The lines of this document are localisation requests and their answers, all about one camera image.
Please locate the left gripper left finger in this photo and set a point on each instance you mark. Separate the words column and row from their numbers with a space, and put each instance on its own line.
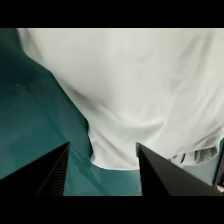
column 40, row 176

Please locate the white T-shirt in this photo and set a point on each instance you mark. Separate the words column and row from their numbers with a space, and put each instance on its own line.
column 133, row 90

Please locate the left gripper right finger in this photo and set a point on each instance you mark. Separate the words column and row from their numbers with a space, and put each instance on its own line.
column 163, row 176

